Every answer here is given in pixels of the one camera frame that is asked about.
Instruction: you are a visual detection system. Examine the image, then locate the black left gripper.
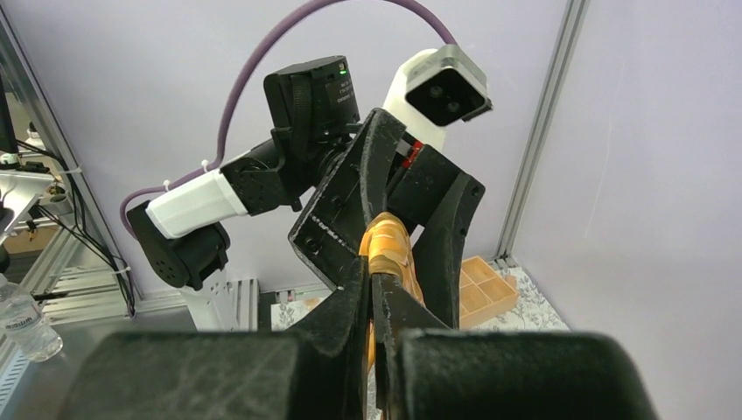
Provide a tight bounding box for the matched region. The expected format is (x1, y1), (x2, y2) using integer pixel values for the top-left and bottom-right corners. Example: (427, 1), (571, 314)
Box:
(263, 55), (485, 329)

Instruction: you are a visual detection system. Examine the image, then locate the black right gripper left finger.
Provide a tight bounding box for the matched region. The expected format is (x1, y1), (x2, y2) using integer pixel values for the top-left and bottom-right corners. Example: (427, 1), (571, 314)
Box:
(59, 257), (368, 419)

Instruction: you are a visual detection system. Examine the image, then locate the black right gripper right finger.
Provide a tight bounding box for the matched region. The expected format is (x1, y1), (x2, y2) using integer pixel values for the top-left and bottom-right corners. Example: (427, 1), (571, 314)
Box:
(370, 274), (656, 419)

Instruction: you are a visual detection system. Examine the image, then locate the yellow patterned tie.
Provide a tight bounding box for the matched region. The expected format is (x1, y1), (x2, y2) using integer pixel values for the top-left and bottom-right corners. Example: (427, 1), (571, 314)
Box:
(358, 211), (427, 372)

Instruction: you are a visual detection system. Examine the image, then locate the wooden compartment tray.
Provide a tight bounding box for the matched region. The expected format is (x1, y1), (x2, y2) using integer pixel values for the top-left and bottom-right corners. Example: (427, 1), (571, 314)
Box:
(459, 256), (520, 329)

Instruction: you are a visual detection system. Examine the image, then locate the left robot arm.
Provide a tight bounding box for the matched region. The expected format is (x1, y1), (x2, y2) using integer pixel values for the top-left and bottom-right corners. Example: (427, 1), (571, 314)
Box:
(126, 45), (492, 328)

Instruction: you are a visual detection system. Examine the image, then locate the plastic water bottle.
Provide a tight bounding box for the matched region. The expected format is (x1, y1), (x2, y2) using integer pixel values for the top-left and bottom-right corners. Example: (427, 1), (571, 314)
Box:
(1, 274), (63, 362)

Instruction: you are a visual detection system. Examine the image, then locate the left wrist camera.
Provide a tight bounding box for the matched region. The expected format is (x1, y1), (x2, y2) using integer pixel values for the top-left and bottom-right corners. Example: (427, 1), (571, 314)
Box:
(381, 44), (494, 151)

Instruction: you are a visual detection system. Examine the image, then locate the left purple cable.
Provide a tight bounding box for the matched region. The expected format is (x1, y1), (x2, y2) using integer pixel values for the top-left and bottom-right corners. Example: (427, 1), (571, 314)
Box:
(119, 0), (459, 239)

